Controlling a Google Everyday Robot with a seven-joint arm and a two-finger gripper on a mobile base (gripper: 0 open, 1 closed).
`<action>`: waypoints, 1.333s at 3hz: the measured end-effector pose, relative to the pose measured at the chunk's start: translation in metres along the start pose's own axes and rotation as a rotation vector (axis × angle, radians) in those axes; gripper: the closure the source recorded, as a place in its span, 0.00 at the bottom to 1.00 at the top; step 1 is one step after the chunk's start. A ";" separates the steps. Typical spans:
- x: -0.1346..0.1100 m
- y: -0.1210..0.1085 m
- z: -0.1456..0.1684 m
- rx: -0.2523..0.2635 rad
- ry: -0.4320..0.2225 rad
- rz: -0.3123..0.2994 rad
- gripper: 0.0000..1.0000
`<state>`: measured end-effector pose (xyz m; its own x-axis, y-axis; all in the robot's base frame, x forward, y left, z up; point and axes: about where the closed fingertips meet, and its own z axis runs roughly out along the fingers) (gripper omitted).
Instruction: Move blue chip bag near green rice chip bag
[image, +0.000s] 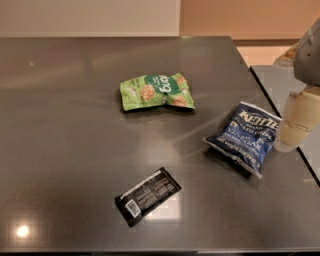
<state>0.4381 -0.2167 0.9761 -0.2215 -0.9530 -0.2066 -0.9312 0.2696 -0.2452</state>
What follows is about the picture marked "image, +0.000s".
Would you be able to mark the green rice chip bag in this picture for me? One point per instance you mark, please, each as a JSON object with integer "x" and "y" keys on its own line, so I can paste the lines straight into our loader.
{"x": 156, "y": 90}

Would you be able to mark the black snack bar wrapper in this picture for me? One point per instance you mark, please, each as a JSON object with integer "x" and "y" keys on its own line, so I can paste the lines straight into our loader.
{"x": 147, "y": 195}

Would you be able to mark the blue Kettle chip bag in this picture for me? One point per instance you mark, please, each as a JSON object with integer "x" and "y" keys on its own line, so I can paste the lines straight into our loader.
{"x": 247, "y": 137}

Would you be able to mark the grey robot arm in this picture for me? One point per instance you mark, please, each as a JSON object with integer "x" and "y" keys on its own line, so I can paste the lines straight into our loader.
{"x": 306, "y": 63}

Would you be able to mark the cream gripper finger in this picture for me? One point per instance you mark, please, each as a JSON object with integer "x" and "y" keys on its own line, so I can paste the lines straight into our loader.
{"x": 301, "y": 114}

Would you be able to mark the grey side table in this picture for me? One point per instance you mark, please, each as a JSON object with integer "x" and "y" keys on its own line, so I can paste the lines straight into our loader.
{"x": 277, "y": 83}

